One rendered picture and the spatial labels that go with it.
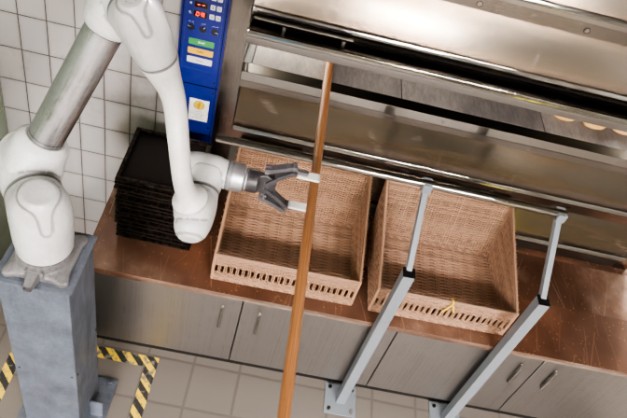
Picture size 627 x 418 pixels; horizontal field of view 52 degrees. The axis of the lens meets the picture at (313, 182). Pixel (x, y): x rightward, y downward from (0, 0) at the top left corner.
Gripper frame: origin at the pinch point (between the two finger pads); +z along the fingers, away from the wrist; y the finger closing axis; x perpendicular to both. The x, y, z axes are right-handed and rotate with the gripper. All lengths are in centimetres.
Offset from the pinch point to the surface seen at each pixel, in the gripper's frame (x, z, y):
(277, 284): -6, -1, 57
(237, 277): -5, -16, 58
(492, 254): -44, 88, 57
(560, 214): -18, 86, 2
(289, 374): 62, 0, -1
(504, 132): -55, 70, 1
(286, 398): 68, 0, -1
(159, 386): 12, -38, 119
